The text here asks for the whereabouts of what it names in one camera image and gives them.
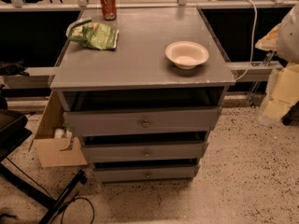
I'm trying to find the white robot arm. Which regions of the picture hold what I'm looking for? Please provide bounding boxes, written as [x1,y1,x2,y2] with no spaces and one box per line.
[255,3,299,124]

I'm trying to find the metal rail frame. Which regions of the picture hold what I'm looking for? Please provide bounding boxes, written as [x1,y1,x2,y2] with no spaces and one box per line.
[0,0,299,105]

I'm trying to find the white bottle in box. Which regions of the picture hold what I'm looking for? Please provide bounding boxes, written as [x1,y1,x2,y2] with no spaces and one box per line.
[54,129,64,138]

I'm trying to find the white cable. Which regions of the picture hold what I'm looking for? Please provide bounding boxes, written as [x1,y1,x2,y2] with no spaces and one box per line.
[235,0,259,81]

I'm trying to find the grey bottom drawer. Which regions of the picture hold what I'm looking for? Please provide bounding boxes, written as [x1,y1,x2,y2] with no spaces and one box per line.
[93,164,199,183]

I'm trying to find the grey drawer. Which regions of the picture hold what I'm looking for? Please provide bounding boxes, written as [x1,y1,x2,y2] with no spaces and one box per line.
[81,141,208,163]
[93,164,199,183]
[64,106,221,136]

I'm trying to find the grey drawer cabinet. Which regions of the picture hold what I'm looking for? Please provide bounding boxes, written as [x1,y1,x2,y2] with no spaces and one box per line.
[50,7,235,170]

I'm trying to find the black floor cable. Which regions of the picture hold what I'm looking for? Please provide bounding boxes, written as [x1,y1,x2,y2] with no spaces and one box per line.
[60,197,95,224]

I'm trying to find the cardboard box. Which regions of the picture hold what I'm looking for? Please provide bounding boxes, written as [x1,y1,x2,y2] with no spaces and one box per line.
[33,91,87,167]

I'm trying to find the grey top drawer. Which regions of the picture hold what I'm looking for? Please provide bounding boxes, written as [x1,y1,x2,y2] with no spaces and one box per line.
[64,106,221,136]

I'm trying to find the green chip bag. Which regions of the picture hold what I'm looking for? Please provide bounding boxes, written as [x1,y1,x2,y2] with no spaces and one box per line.
[66,18,119,50]

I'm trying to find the black chair base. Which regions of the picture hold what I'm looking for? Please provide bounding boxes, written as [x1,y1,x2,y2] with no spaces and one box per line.
[0,109,88,224]

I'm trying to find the red soda can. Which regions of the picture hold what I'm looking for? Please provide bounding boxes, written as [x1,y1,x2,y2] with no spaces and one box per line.
[100,0,117,21]

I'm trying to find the white paper bowl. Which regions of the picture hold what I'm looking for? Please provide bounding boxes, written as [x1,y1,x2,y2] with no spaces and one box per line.
[165,41,209,70]

